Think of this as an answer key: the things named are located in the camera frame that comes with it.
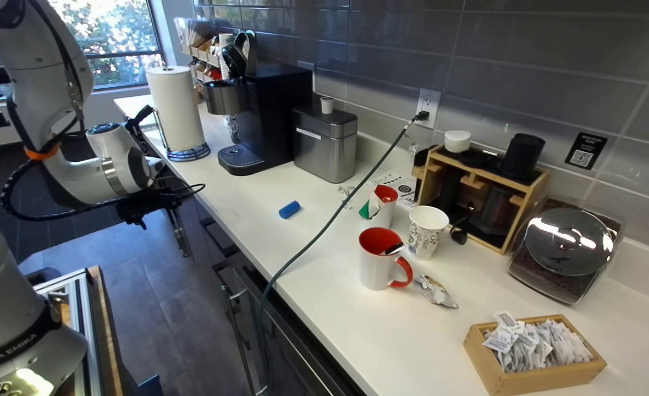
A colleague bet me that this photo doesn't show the white paper towel roll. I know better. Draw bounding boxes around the white paper towel roll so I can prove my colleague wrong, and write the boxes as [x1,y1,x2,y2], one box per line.
[147,66,197,128]

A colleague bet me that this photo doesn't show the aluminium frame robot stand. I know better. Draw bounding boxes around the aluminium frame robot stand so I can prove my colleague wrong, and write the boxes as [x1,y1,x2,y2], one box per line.
[35,267,125,396]

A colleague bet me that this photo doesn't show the wooden pod organizer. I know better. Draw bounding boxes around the wooden pod organizer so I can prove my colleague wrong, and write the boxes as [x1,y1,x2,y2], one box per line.
[413,147,547,254]

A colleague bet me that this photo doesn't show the white patterned paper cup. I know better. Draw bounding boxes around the white patterned paper cup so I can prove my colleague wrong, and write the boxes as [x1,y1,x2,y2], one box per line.
[410,205,448,260]

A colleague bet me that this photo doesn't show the dark wooden top drawer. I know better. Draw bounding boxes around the dark wooden top drawer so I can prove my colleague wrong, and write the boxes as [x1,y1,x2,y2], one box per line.
[188,199,238,258]

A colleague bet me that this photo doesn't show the stainless steel canister box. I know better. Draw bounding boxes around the stainless steel canister box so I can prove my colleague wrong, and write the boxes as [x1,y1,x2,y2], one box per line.
[293,104,359,184]

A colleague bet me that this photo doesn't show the white mug red inside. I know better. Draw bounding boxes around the white mug red inside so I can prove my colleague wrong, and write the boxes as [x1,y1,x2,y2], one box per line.
[359,228,413,291]

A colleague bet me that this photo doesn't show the white wall outlet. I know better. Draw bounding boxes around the white wall outlet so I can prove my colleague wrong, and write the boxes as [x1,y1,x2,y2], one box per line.
[416,88,443,128]

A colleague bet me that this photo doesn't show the small blue block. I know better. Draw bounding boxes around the small blue block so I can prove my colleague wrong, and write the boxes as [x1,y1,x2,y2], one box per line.
[278,201,302,221]

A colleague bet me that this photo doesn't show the blue green power cable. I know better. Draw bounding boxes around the blue green power cable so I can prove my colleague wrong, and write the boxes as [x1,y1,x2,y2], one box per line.
[254,108,428,396]

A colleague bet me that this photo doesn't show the black Keurig coffee maker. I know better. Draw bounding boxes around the black Keurig coffee maker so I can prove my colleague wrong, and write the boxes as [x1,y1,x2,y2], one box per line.
[202,63,315,179]

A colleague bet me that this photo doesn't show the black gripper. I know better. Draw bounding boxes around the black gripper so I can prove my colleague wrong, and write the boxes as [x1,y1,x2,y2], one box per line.
[117,177,184,228]

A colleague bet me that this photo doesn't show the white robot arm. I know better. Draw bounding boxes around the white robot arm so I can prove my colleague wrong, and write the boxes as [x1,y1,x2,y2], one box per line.
[0,0,177,394]

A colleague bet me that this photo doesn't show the lower cabinet drawers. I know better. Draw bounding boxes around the lower cabinet drawers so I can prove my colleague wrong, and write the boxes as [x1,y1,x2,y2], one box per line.
[213,254,366,396]

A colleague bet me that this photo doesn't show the crumpled foil wrapper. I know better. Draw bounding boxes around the crumpled foil wrapper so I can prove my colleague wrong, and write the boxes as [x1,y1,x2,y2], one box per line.
[413,276,457,310]

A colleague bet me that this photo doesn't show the wooden tray of packets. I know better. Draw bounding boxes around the wooden tray of packets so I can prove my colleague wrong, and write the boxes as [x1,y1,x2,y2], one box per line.
[464,312,607,396]

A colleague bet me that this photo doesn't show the small white red cup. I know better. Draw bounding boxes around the small white red cup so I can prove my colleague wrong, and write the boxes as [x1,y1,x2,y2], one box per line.
[369,186,398,228]

